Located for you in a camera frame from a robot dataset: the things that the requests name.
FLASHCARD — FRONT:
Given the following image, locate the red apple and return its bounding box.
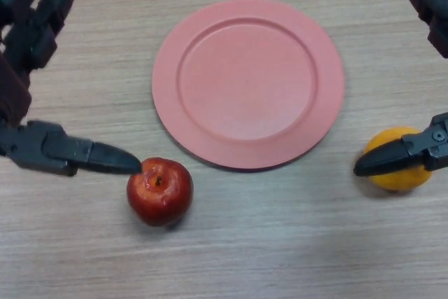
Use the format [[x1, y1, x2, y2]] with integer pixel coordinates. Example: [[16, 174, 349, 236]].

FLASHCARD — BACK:
[[126, 157, 195, 227]]

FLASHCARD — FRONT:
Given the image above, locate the pink round plate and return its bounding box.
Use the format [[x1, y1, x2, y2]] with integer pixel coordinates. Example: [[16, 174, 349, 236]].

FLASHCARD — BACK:
[[151, 0, 347, 173]]

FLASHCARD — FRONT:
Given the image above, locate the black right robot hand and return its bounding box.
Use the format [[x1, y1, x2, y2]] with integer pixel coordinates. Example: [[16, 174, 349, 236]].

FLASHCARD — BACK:
[[353, 0, 448, 177]]

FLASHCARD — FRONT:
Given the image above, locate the orange round fruit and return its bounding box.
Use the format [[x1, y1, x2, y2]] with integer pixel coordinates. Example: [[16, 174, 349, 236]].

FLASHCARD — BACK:
[[363, 126, 433, 192]]

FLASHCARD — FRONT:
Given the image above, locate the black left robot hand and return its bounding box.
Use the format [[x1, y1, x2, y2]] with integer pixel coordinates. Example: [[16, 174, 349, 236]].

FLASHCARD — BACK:
[[0, 0, 143, 177]]

